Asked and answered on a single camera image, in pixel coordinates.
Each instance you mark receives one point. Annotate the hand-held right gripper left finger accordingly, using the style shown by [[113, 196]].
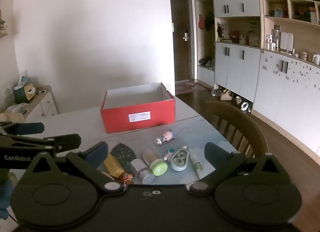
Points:
[[97, 152]]

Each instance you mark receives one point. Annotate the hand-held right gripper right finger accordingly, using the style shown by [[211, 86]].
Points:
[[215, 152]]

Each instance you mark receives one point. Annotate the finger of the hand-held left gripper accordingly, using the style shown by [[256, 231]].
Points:
[[67, 140], [30, 128]]

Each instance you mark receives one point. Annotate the yellow carton box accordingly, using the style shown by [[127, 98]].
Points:
[[113, 165]]

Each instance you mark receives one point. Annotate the white tube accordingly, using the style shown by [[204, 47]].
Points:
[[196, 163]]

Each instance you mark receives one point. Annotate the white and green oval case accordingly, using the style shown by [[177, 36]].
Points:
[[180, 160]]

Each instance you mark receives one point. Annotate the red cardboard box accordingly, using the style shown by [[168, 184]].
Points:
[[117, 119]]

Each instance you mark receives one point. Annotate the blue and white astronaut toy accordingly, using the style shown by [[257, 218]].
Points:
[[170, 152]]

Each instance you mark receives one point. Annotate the white and silver cylinder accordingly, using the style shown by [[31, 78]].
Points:
[[141, 169]]

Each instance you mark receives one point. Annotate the pink and blue doll figure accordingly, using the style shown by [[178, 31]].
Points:
[[167, 135]]

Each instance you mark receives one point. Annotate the toothpick jar with green lid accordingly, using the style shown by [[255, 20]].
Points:
[[153, 159]]

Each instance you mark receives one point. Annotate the person's left hand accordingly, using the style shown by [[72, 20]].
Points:
[[5, 199]]

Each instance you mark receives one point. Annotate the clear plastic bag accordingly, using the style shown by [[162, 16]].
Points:
[[16, 108]]

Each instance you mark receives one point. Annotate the dark speckled oval pouch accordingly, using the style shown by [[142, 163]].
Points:
[[122, 152]]

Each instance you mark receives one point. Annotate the white side cabinet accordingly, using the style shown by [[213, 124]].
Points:
[[45, 104]]

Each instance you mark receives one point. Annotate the teal and yellow tissue box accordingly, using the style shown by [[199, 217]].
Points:
[[22, 93]]

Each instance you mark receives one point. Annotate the white sunglasses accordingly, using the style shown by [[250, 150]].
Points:
[[40, 92]]

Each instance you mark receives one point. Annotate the wooden chair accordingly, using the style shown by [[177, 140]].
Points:
[[240, 122]]

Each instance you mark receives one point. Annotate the silver and black shoe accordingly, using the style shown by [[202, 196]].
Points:
[[245, 107]]

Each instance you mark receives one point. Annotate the white and black shoe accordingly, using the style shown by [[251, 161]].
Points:
[[238, 100]]

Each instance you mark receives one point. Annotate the beige shoes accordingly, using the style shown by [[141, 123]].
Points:
[[226, 95]]

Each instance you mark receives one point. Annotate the grey slippers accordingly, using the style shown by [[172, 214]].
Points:
[[216, 92]]

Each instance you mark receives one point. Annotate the patterned doormat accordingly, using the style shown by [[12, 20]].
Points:
[[187, 88]]

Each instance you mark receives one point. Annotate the pile of dark shoes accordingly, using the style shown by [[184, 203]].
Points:
[[206, 62]]

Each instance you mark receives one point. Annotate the dark wooden door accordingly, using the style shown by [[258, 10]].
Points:
[[181, 59]]

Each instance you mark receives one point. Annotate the red ornament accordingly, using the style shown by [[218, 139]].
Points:
[[235, 36]]

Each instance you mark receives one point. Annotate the clear bottles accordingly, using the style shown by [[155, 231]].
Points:
[[273, 40]]

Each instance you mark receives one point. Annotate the red hanging hat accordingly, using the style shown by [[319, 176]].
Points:
[[201, 23]]

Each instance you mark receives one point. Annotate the black hanging hat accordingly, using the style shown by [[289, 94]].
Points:
[[209, 22]]

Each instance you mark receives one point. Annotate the white rectangular containers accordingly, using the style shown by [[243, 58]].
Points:
[[286, 42]]

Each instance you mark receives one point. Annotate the white kettle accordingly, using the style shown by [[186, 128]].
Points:
[[316, 59]]

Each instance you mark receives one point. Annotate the white and wood wall unit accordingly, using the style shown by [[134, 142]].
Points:
[[237, 72]]

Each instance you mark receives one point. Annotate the wooden wall shelf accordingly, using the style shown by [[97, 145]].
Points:
[[3, 35]]

